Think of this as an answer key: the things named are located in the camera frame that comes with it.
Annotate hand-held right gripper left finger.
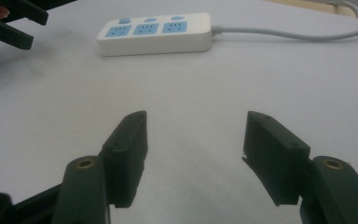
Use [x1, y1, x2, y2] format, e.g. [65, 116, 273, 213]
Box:
[50, 110, 149, 224]

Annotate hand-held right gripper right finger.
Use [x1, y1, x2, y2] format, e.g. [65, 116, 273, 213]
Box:
[241, 110, 358, 224]

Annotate white power strip blue sockets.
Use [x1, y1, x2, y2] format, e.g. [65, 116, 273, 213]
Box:
[95, 12, 213, 57]

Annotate white power strip cable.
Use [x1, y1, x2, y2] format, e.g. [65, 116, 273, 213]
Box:
[210, 21, 358, 43]

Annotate grey cable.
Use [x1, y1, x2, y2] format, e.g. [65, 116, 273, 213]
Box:
[326, 0, 358, 20]

